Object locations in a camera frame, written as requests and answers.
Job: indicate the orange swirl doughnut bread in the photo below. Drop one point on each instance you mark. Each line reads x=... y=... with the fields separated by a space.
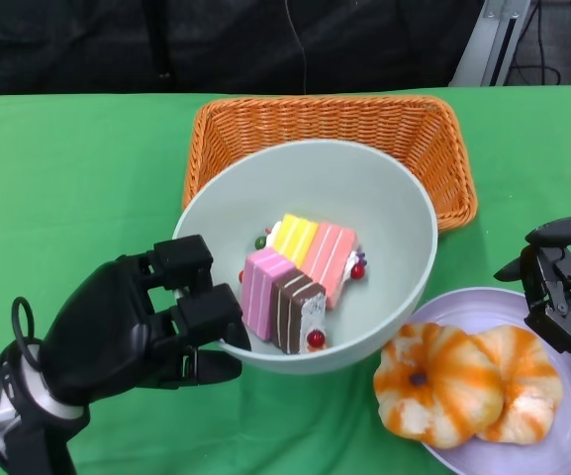
x=527 y=376

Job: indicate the white round plate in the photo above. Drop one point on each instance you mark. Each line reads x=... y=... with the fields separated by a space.
x=473 y=307

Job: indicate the orange swirl bread pink piece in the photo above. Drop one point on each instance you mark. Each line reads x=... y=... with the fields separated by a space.
x=453 y=396

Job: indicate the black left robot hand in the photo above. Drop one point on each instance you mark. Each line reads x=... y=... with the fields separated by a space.
x=107 y=336

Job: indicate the small yellow cream cake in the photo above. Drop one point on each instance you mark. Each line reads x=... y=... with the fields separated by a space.
x=329 y=257

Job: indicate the orange wicker basket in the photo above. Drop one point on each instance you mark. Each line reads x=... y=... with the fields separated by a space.
x=245 y=123

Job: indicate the grey aluminium frame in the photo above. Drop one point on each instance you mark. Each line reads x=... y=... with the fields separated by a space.
x=493 y=44

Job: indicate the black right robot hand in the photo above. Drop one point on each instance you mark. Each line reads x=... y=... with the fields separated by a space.
x=567 y=307

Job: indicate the pale grey-green bowl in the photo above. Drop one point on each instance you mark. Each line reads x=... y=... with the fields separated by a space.
x=314 y=173

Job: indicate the black curtain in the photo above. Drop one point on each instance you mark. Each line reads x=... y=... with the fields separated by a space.
x=117 y=39

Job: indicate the pink striped chocolate cake slice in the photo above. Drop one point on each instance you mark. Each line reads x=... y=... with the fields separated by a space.
x=260 y=292

